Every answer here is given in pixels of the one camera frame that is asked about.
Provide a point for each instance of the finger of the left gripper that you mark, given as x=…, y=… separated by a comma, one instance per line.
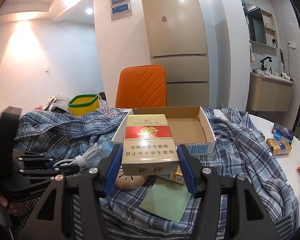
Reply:
x=30, y=156
x=66, y=170

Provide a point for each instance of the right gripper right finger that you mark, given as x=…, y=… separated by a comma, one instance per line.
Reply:
x=246, y=215

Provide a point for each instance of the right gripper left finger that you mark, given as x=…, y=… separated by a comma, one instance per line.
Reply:
x=53, y=216

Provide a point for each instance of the beige round vented disc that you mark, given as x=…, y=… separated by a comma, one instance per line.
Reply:
x=129, y=182

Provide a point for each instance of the blue gold cigarette pack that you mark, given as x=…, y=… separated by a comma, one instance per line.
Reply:
x=176, y=177

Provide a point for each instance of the green paper card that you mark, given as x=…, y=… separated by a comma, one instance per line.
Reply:
x=166, y=199

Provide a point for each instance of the red gold cigarette pack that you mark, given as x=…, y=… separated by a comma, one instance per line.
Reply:
x=145, y=129

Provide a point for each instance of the person's left hand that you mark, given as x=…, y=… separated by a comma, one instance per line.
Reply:
x=16, y=209

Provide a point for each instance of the beige cloth bag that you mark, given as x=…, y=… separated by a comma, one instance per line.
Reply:
x=58, y=104

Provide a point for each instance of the yellow bin green rim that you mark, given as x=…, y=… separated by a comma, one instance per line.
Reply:
x=83, y=104

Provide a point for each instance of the blue plaid shirt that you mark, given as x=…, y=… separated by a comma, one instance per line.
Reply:
x=240, y=149

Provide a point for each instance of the gold blue pack on table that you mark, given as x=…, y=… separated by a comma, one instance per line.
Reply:
x=279, y=146

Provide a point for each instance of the pill blister sheet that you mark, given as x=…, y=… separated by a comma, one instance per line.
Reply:
x=109, y=112

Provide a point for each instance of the dark blue box on table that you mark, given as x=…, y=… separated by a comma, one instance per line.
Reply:
x=281, y=131

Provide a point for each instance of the open cardboard box tray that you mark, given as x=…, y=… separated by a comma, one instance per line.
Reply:
x=189, y=126

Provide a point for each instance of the bathroom vanity cabinet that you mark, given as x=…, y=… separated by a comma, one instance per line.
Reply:
x=269, y=93

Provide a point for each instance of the orange quilted chair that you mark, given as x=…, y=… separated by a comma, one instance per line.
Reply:
x=142, y=87

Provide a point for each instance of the white hair dryer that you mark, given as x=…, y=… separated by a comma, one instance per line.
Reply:
x=285, y=76

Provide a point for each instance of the bathroom mirror cabinet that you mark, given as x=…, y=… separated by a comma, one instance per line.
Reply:
x=261, y=26

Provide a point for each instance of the beige three-door refrigerator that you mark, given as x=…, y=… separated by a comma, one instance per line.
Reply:
x=177, y=41

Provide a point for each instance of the grey electrical wall panel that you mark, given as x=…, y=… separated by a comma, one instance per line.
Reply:
x=120, y=9

